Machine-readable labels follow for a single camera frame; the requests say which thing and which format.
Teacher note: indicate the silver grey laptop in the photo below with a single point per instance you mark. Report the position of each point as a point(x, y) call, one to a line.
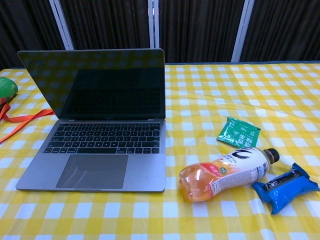
point(105, 172)

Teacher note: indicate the yellow white checkered tablecloth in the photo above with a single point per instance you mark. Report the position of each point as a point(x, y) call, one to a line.
point(212, 100)

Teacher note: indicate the green tea sachet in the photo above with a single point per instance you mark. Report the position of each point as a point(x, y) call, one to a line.
point(237, 132)

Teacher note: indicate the orange drink plastic bottle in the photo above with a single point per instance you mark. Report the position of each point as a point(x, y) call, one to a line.
point(225, 172)

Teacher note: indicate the blue wrapped snack pack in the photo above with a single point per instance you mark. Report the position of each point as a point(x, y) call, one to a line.
point(285, 190)

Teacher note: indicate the green cylindrical chips can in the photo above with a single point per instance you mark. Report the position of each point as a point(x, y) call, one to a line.
point(7, 90)

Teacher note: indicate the white partition frame post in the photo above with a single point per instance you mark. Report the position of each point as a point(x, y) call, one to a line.
point(241, 30)
point(62, 25)
point(154, 23)

